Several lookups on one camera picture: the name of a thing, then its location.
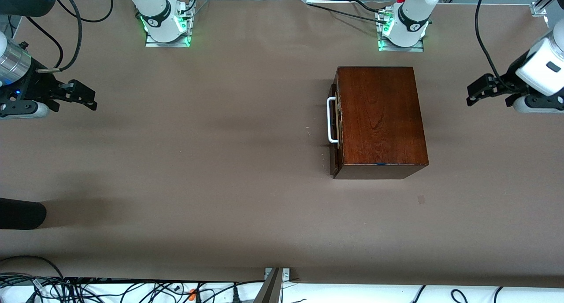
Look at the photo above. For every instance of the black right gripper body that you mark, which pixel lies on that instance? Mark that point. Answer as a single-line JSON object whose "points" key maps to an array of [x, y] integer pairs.
{"points": [[34, 88]]}

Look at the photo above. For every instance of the aluminium corner bracket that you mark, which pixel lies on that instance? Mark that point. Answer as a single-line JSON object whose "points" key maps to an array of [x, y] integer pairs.
{"points": [[286, 274]]}

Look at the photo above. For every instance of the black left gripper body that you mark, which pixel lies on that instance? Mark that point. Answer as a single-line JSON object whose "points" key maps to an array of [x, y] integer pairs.
{"points": [[506, 82]]}

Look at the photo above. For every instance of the dark brown wooden cabinet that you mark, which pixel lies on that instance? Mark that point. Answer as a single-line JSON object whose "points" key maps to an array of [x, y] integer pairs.
{"points": [[379, 118]]}

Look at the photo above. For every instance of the black rounded cylinder object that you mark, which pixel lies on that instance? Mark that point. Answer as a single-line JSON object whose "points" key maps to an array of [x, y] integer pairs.
{"points": [[22, 213]]}

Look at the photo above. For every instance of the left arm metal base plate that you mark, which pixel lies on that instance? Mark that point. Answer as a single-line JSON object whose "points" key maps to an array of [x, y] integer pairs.
{"points": [[385, 48]]}

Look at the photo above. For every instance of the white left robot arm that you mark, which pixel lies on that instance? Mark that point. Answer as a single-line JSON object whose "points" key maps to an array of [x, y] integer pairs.
{"points": [[412, 16]]}

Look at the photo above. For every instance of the black power plug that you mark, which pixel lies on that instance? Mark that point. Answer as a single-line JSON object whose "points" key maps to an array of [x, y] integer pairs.
{"points": [[235, 295]]}

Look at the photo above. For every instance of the dark metal strut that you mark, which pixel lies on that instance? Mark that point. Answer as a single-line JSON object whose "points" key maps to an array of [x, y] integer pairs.
{"points": [[269, 290]]}

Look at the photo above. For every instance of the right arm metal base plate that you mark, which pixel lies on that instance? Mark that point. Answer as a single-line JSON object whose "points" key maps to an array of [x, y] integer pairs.
{"points": [[152, 43]]}

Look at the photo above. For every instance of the aluminium frame corner profile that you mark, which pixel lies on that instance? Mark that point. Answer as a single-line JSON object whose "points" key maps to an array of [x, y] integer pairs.
{"points": [[538, 8]]}

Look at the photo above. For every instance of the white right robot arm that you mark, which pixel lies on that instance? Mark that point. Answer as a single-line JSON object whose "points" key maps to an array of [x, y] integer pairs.
{"points": [[154, 12]]}

